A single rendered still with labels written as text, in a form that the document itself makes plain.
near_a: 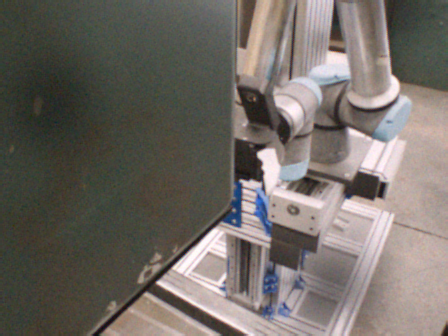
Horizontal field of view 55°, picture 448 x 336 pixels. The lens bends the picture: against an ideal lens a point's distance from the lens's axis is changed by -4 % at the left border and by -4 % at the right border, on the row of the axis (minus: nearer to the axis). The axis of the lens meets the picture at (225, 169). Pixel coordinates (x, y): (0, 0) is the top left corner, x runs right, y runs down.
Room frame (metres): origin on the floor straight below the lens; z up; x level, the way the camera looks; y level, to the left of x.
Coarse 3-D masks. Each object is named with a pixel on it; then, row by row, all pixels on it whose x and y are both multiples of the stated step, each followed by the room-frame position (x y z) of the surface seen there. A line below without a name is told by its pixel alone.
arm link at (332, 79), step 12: (312, 72) 1.03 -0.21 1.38; (324, 72) 1.01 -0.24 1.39; (336, 72) 1.00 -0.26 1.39; (348, 72) 1.00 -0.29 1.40; (324, 84) 0.99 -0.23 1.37; (336, 84) 0.98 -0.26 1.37; (348, 84) 0.97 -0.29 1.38; (324, 96) 0.98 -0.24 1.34; (336, 96) 0.96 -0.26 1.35; (324, 108) 0.98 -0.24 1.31; (336, 108) 0.95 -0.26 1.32; (324, 120) 0.98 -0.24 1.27; (336, 120) 0.96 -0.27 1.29
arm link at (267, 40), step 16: (272, 0) 0.86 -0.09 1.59; (288, 0) 0.86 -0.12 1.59; (256, 16) 0.87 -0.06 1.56; (272, 16) 0.85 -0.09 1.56; (288, 16) 0.86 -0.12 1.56; (256, 32) 0.86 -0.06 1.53; (272, 32) 0.85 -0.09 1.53; (256, 48) 0.85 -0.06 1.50; (272, 48) 0.84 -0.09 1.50; (256, 64) 0.84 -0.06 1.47; (272, 64) 0.84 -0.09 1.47; (272, 80) 0.84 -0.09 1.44; (240, 112) 0.83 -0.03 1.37
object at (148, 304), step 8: (144, 296) 0.94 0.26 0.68; (152, 296) 0.93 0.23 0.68; (136, 304) 0.91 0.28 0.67; (144, 304) 0.91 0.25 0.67; (152, 304) 0.91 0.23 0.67; (160, 304) 0.91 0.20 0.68; (168, 304) 0.90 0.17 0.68; (144, 312) 0.88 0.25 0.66; (152, 312) 0.88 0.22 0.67; (160, 312) 0.88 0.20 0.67; (168, 312) 0.88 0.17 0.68; (176, 312) 0.87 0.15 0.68; (160, 320) 0.85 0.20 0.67; (168, 320) 0.85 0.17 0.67; (176, 320) 0.85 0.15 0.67; (184, 320) 0.85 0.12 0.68; (192, 320) 0.84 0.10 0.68; (176, 328) 0.83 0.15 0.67; (184, 328) 0.82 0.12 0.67; (192, 328) 0.82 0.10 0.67; (200, 328) 0.82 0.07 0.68; (208, 328) 0.81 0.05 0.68
